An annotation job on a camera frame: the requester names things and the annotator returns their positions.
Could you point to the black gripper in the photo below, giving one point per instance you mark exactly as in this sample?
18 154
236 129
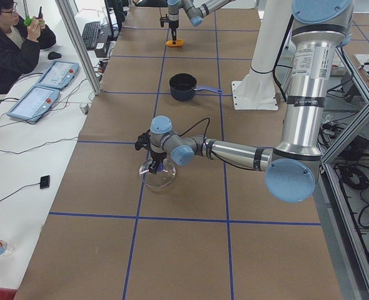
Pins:
173 24
156 156

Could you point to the yellow plastic corn cob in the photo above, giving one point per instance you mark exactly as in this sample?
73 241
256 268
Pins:
174 43

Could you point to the glass pot lid blue knob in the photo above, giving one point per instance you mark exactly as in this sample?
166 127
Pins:
164 175

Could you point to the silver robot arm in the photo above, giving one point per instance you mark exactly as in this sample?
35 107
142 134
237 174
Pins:
194 14
291 168

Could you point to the dark blue saucepan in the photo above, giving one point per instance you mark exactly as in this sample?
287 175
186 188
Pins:
183 87

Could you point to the black keyboard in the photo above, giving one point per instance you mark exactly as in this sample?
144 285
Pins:
90 34

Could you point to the small black square device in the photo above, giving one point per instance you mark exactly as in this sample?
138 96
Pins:
44 182

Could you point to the far blue teach pendant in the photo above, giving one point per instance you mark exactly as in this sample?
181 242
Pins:
58 75

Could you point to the blue teach pendant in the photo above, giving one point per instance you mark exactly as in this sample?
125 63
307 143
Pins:
37 101
58 75

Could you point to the black computer mouse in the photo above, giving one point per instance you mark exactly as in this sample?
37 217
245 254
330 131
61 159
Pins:
54 55

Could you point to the near blue teach pendant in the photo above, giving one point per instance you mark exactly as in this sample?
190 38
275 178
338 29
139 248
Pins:
37 101

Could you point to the black smartphone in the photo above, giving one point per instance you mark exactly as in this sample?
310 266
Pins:
40 14

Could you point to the green toy object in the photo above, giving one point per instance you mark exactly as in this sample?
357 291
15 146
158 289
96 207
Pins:
28 20

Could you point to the seated person black jacket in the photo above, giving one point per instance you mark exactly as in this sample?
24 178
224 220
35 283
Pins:
20 45

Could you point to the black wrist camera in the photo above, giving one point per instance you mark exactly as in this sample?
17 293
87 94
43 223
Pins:
143 141
163 20

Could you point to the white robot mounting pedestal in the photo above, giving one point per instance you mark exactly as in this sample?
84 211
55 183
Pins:
257 89

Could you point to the aluminium frame post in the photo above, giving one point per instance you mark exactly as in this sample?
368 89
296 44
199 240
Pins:
69 21

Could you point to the aluminium frame rack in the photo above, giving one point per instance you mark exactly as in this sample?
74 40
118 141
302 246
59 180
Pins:
344 140

